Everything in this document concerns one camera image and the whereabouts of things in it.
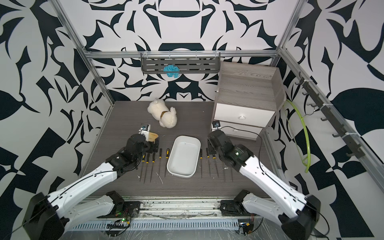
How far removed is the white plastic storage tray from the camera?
83 cm

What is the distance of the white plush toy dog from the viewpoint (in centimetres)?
102

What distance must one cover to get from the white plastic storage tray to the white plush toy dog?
10 centimetres
